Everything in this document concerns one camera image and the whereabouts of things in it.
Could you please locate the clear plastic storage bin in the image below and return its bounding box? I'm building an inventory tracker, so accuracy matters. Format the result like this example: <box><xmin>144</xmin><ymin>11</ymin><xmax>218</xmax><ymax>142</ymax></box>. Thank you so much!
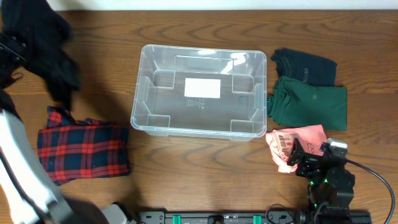
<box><xmin>130</xmin><ymin>44</ymin><xmax>267</xmax><ymax>141</ymax></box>

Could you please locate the red navy plaid shirt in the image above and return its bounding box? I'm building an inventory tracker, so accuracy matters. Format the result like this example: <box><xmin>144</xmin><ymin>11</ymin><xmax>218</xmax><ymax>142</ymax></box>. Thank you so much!
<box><xmin>37</xmin><ymin>106</ymin><xmax>131</xmax><ymax>185</ymax></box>

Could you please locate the black garment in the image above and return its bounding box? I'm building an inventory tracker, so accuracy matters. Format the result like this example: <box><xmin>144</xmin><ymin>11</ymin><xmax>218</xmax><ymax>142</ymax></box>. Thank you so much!
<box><xmin>1</xmin><ymin>0</ymin><xmax>80</xmax><ymax>110</ymax></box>

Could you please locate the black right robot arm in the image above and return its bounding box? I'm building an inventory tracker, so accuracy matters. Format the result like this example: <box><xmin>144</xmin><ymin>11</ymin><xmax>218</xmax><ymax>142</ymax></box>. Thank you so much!
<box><xmin>287</xmin><ymin>138</ymin><xmax>355</xmax><ymax>210</ymax></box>

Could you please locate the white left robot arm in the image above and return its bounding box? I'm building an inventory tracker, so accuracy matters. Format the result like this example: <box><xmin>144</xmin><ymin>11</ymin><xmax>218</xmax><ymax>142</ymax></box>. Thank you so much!
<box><xmin>1</xmin><ymin>91</ymin><xmax>135</xmax><ymax>224</ymax></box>

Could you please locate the pink printed folded garment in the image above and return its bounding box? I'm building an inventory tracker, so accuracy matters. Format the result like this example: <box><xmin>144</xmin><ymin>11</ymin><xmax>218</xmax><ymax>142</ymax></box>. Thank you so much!
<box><xmin>265</xmin><ymin>124</ymin><xmax>327</xmax><ymax>173</ymax></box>

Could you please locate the dark green folded garment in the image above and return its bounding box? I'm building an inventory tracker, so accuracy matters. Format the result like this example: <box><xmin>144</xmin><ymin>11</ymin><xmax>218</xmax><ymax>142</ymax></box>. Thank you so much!
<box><xmin>267</xmin><ymin>76</ymin><xmax>348</xmax><ymax>131</ymax></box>

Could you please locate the dark navy folded garment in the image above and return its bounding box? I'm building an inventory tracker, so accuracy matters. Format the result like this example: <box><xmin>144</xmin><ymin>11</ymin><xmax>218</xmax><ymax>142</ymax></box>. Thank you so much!
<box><xmin>271</xmin><ymin>49</ymin><xmax>337</xmax><ymax>86</ymax></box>

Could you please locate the white label in bin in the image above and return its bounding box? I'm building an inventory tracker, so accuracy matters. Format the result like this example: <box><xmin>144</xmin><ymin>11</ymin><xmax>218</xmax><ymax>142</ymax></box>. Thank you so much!
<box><xmin>184</xmin><ymin>78</ymin><xmax>221</xmax><ymax>99</ymax></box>

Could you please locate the black right camera cable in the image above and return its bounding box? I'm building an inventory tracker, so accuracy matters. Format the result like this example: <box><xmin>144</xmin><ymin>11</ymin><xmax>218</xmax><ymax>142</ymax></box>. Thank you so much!
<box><xmin>341</xmin><ymin>157</ymin><xmax>396</xmax><ymax>224</ymax></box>

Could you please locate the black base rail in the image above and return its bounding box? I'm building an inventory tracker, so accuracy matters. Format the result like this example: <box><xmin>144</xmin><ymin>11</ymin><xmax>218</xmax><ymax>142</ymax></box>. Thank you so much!
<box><xmin>138</xmin><ymin>210</ymin><xmax>372</xmax><ymax>224</ymax></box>

